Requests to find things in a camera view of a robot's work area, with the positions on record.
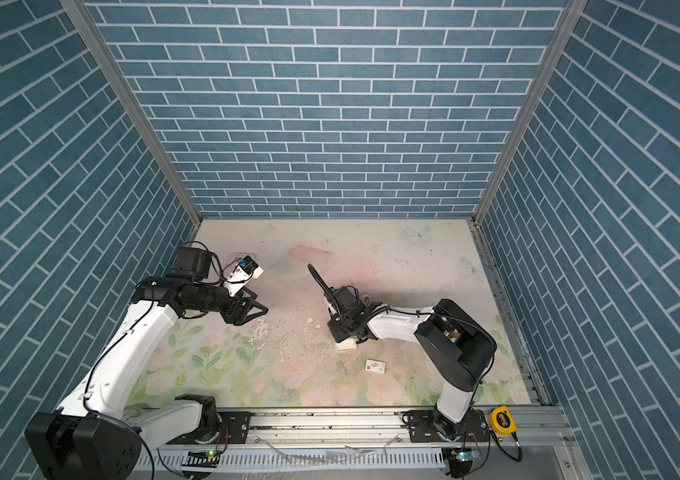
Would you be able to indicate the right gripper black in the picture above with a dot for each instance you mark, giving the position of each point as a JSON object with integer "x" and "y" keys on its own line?
{"x": 335, "y": 333}

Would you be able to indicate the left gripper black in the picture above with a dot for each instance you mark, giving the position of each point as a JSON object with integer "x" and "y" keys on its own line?
{"x": 242, "y": 316}

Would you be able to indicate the staple box tray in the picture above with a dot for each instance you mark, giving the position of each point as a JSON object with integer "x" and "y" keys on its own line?
{"x": 346, "y": 345}

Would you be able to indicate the white staple box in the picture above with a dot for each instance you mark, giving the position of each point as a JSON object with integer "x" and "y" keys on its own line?
{"x": 375, "y": 366}

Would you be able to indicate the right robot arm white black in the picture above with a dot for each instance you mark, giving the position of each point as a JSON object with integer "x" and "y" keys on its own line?
{"x": 461, "y": 350}

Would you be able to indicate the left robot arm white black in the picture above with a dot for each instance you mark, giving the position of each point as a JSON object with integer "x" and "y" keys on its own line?
{"x": 87, "y": 436}

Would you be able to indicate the yellow tape measure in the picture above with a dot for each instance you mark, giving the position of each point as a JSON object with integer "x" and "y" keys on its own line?
{"x": 502, "y": 422}

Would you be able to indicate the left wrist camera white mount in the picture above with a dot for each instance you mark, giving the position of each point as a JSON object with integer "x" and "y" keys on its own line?
{"x": 244, "y": 269}

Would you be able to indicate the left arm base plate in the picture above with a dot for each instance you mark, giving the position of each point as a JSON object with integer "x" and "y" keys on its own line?
{"x": 231, "y": 427}

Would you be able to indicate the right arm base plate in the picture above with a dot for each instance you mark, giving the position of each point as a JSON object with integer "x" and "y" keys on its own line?
{"x": 426, "y": 426}

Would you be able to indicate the white slotted cable duct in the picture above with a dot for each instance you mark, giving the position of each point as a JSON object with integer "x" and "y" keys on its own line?
{"x": 264, "y": 460}

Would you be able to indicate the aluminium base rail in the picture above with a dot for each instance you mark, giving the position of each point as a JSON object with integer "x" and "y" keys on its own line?
{"x": 372, "y": 427}

